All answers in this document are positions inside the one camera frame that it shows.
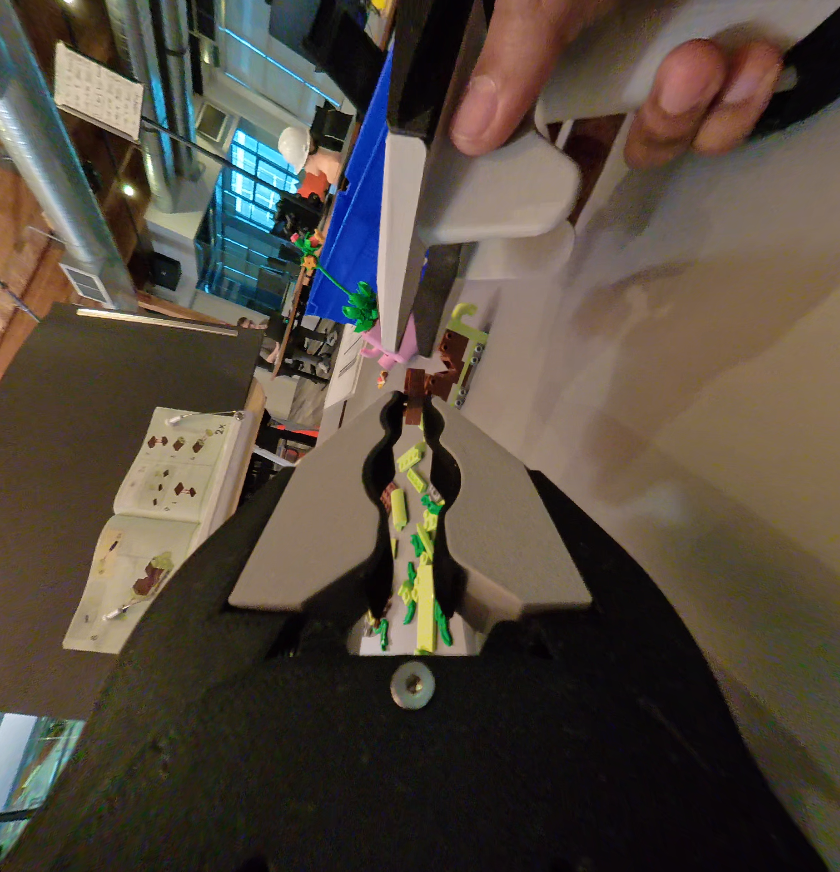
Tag lime and brown brick assembly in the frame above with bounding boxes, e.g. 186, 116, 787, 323
433, 303, 490, 410

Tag pink brick plant pot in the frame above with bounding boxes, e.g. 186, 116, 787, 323
290, 230, 421, 372

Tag person's right hand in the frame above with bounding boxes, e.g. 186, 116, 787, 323
450, 0, 785, 205

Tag blue plastic bin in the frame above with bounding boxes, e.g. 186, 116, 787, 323
304, 44, 431, 324

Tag silver ventilation duct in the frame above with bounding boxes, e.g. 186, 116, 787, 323
0, 0, 138, 311

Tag scattered lime green bricks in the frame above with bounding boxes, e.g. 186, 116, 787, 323
386, 439, 448, 655

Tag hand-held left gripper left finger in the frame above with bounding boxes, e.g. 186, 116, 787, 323
227, 391, 405, 617

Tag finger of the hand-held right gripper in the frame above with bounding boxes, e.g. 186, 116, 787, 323
378, 129, 431, 361
409, 242, 465, 362

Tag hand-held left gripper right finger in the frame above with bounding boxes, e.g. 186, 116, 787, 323
422, 398, 593, 638

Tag instruction booklet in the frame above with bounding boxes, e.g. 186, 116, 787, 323
62, 406, 247, 654

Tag white printed sheet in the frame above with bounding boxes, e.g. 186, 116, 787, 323
322, 327, 366, 410

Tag scattered green leaf pieces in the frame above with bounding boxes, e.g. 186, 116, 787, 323
375, 494, 455, 648

